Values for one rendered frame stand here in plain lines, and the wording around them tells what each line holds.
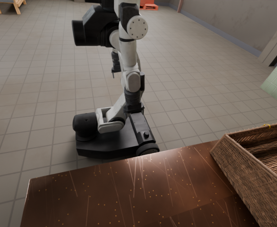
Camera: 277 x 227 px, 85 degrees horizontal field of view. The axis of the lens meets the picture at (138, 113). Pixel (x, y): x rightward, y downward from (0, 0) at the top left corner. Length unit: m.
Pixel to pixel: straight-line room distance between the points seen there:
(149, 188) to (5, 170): 1.19
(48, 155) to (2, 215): 0.44
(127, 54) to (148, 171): 0.51
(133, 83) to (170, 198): 0.51
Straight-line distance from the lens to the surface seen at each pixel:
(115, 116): 1.18
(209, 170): 0.81
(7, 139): 1.76
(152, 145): 1.24
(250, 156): 0.71
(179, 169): 0.75
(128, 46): 0.66
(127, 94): 0.78
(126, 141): 1.27
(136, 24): 0.61
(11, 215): 1.41
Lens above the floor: 1.22
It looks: 45 degrees down
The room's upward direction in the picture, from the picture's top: 9 degrees clockwise
